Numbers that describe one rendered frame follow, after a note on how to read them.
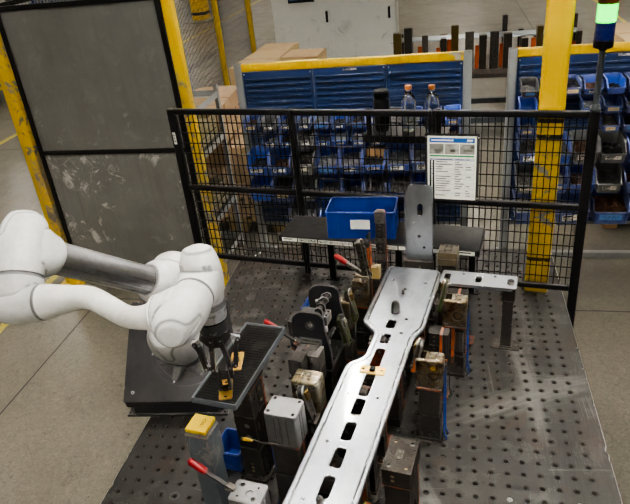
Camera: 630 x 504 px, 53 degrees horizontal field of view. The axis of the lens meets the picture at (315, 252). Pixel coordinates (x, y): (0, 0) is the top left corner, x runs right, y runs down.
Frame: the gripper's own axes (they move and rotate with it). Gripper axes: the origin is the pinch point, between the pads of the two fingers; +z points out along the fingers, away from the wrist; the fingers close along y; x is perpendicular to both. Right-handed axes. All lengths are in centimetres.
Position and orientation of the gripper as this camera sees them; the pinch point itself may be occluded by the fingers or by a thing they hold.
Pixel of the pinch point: (224, 378)
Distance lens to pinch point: 179.4
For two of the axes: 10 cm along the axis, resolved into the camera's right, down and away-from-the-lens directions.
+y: 9.9, -1.3, 0.4
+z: 1.0, 8.7, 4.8
